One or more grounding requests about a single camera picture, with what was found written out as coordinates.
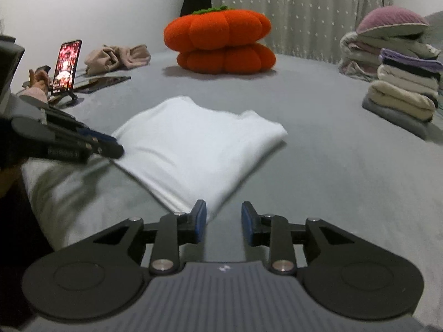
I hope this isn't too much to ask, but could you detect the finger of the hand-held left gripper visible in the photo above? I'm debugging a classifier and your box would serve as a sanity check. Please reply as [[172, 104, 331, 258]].
[[45, 105, 124, 163]]

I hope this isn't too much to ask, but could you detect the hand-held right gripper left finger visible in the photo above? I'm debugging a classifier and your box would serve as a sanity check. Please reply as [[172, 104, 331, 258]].
[[93, 199, 207, 274]]

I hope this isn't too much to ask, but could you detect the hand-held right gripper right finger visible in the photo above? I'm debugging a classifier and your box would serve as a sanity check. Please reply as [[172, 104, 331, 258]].
[[241, 201, 352, 275]]

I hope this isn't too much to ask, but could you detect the white cotton garment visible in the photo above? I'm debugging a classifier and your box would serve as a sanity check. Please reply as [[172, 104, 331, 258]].
[[111, 96, 289, 224]]

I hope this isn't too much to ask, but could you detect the another person's forearm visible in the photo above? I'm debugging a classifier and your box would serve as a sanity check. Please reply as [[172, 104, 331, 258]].
[[17, 88, 47, 103]]

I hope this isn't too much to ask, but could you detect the black phone stand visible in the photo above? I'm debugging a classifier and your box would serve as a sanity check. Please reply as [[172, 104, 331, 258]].
[[48, 88, 85, 106]]

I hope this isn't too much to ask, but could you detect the dark flat tablet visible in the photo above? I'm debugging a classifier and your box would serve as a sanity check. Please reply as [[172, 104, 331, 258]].
[[74, 75, 132, 94]]

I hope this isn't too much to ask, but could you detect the smartphone with lit screen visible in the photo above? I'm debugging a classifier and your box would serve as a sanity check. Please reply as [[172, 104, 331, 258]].
[[52, 39, 83, 95]]

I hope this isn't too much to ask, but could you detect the crumpled pink-beige cloth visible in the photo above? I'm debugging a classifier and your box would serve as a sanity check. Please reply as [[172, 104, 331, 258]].
[[84, 44, 152, 76]]

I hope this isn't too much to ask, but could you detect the person's dark clothing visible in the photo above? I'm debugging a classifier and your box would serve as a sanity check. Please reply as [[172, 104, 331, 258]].
[[0, 180, 56, 332]]

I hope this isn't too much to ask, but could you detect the orange pumpkin plush pillow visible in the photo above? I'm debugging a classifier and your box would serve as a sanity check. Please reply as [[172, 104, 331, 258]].
[[163, 5, 277, 74]]

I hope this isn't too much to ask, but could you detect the folded grey garment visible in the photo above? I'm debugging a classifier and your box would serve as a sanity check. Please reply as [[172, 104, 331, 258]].
[[362, 97, 433, 141]]

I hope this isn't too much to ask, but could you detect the folded beige garment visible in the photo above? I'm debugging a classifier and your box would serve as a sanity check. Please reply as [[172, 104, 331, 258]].
[[367, 81, 437, 121]]

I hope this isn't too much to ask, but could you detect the folded off-white garment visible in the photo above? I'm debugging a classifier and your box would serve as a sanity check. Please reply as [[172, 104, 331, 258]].
[[377, 64, 440, 94]]

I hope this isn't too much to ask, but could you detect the star-print grey curtain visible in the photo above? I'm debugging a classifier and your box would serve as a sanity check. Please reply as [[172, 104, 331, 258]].
[[204, 0, 395, 64]]

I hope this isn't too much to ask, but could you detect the folded black garment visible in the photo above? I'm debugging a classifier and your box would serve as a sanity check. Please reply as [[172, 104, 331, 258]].
[[381, 57, 443, 77]]

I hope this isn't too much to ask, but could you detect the folded lavender garment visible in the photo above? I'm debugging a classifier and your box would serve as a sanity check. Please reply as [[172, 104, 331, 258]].
[[380, 48, 443, 71]]

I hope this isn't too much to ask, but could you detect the purple pillow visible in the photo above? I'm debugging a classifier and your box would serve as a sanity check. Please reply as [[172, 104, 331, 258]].
[[356, 6, 430, 37]]

